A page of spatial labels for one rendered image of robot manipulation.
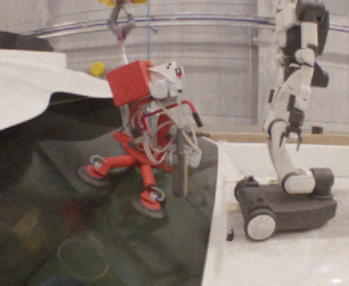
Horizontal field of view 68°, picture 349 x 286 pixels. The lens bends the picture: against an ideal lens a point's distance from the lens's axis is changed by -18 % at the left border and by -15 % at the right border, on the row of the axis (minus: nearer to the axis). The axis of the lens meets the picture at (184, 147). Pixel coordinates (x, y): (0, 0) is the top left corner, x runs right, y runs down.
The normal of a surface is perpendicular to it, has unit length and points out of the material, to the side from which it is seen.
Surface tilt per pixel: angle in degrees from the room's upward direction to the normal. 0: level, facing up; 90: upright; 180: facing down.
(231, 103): 90
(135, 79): 90
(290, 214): 90
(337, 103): 90
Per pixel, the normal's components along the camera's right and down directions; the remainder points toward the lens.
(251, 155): -0.15, 0.23
